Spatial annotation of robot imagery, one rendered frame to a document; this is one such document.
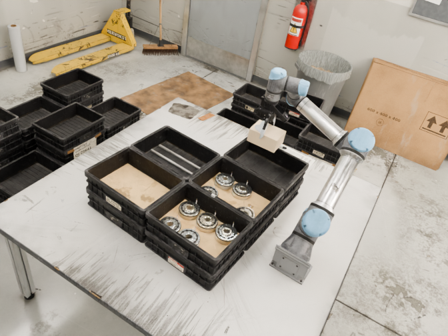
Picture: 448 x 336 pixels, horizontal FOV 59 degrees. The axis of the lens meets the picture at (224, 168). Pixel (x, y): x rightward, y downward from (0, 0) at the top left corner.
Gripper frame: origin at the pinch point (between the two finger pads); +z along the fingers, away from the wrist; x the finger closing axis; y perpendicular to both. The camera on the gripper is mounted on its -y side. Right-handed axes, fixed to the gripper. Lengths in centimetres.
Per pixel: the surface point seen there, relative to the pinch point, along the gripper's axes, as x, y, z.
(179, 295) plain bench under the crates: 83, -6, 40
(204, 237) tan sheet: 59, -2, 27
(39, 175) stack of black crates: 38, 141, 82
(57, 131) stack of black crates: 14, 148, 60
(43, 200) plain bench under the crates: 79, 81, 39
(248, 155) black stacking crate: -10.9, 11.4, 26.9
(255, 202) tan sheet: 22.5, -10.5, 26.7
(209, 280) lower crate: 73, -15, 32
